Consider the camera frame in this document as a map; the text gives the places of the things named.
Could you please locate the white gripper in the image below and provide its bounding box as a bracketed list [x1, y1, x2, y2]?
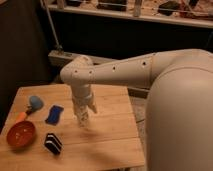
[71, 84, 97, 115]

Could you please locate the blue ceramic cup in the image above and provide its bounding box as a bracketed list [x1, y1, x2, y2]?
[29, 96, 44, 110]

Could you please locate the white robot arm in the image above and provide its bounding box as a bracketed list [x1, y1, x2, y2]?
[60, 49, 213, 171]

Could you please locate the black white striped eraser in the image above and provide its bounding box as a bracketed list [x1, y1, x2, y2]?
[44, 133, 62, 155]

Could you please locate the blue sponge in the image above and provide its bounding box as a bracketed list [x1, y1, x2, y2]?
[45, 105, 64, 125]

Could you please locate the metal lamp pole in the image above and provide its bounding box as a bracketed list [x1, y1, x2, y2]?
[43, 0, 63, 52]

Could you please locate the orange red bowl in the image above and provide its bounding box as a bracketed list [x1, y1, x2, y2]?
[6, 121, 36, 148]

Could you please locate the orange handled tool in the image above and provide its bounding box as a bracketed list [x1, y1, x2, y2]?
[15, 107, 33, 123]

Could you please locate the cluttered wall shelf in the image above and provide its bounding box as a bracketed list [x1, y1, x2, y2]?
[44, 0, 213, 29]

